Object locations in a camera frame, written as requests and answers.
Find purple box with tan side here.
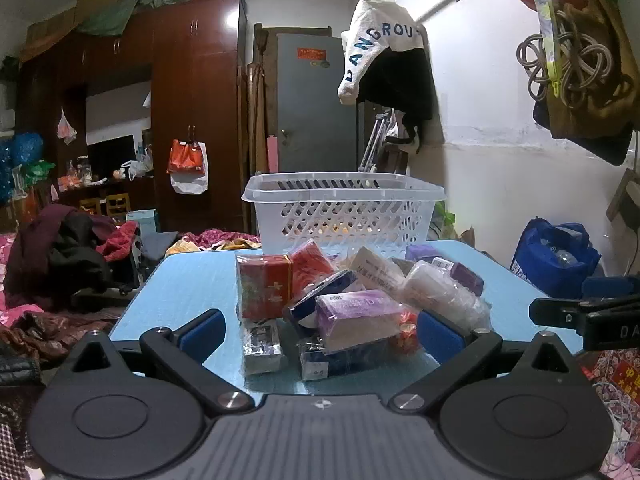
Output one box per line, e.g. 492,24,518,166
315,290,404,353

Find clear pale packet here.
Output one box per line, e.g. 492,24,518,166
399,260,492,333

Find small red item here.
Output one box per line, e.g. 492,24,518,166
396,309,420,357

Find red plastic bag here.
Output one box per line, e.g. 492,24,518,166
167,139,207,176

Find dark blue and white box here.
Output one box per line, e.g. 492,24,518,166
283,270,357,325

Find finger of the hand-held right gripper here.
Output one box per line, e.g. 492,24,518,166
529,296,640,328
581,275,640,303

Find coiled grey cord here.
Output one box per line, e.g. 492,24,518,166
516,9,622,109

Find red patterned box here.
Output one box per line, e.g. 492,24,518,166
236,254,293,321

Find green cloth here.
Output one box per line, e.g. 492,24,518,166
76,0,202,37

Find green wrapped plant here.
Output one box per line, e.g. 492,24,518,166
429,204,457,241

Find blue plastic bags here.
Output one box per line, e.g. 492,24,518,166
0,132,45,203

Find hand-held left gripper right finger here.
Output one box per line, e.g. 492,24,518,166
389,310,592,413

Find yellow floral cloth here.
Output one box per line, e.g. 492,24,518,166
171,230,263,256

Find long white box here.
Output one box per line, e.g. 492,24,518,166
348,246,405,292

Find black hanging garment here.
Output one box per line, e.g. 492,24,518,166
357,44,435,155

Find metal crutches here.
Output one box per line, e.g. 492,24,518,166
357,112,397,172

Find white plastic basket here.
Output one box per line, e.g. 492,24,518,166
241,172,447,257

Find black television screen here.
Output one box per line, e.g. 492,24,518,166
86,134,137,179

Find blue shopping bag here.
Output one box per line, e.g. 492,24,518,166
510,217,602,300

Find dark blue purple box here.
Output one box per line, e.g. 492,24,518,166
298,337,398,382

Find red printed cloth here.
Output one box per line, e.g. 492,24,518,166
582,349,640,463

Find wooden planks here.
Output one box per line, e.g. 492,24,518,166
251,22,273,235

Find red soft packet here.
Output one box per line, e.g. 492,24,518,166
289,239,335,297

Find brown wooden wardrobe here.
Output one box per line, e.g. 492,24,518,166
19,0,249,235

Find brown hanging bag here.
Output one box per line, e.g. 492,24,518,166
531,0,638,167

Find white printed garment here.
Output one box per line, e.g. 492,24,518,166
337,0,427,106

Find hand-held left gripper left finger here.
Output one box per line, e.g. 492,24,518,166
48,308,255,416

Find pale teal box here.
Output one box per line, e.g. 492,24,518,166
125,209,161,234

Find pile of dark clothes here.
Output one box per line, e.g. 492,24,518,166
4,203,142,312

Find small purple box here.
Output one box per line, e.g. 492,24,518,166
432,256,485,297

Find grey door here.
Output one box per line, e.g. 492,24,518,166
275,33,359,174

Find crumpled white plastic bag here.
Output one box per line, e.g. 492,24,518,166
121,152,154,181

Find hanging white and red bag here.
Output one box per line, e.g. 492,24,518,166
56,107,78,145

